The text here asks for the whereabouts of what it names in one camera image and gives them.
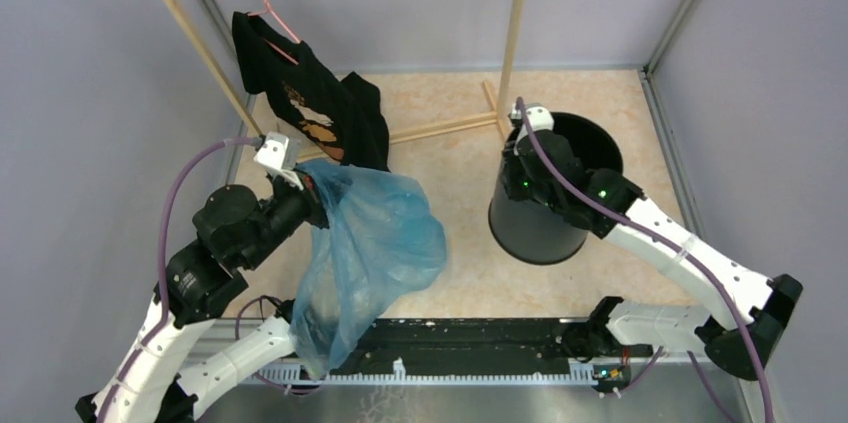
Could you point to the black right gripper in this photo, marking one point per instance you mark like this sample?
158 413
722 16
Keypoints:
510 163

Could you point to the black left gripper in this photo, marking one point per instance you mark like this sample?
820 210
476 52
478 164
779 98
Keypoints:
319 214

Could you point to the black round trash bin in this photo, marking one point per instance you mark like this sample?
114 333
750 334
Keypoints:
535 234

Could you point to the blue plastic trash bag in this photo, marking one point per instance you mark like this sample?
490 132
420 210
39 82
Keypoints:
381 242

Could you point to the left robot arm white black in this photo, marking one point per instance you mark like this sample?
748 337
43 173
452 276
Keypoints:
235 232

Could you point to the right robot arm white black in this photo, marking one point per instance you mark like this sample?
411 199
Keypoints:
737 316

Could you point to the black printed t-shirt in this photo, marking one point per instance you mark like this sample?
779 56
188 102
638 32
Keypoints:
343 117

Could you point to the pink clothes hanger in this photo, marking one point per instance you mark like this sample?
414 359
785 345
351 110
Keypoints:
268 6

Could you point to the wooden clothes rack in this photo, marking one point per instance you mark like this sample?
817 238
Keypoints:
496 97

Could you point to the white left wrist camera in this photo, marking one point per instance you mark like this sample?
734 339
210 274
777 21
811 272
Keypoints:
277 154

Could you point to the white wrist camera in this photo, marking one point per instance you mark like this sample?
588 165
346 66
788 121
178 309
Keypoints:
540 118
277 154

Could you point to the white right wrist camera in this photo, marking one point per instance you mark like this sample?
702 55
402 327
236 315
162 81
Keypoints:
540 118

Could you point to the metal corner frame left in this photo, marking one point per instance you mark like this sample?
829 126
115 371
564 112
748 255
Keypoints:
216 287

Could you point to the metal corner frame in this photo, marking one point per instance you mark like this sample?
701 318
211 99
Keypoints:
216 287
648 76

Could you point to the metal corner frame right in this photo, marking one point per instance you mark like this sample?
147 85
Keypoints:
648 76

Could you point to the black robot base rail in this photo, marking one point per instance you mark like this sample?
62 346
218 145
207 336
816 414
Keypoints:
475 352

